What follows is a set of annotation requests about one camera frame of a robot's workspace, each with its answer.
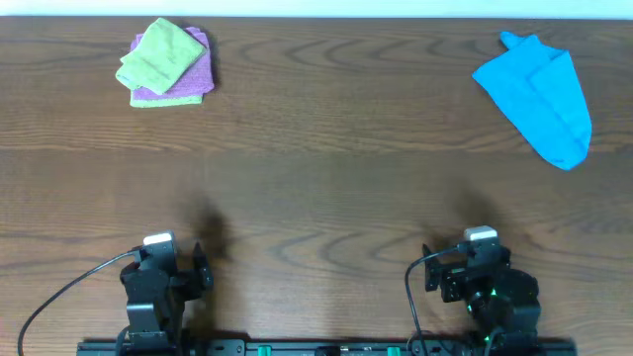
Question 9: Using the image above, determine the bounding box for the purple folded cloth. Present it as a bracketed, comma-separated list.
[131, 27, 215, 100]

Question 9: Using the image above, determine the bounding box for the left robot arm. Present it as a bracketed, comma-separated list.
[119, 240, 214, 355]

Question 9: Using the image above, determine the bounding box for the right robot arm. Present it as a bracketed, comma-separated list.
[422, 237, 544, 355]

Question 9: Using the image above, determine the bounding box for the right black cable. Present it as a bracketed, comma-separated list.
[404, 245, 469, 356]

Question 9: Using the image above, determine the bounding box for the green folded cloth on top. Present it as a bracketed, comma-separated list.
[116, 18, 207, 95]

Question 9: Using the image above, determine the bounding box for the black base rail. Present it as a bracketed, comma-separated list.
[76, 337, 579, 356]

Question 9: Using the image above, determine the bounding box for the blue microfiber cloth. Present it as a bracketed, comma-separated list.
[472, 32, 592, 171]

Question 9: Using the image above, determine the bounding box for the black cable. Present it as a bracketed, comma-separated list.
[17, 249, 144, 356]
[404, 245, 469, 356]

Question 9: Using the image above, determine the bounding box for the left black cable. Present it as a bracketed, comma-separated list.
[17, 249, 144, 356]

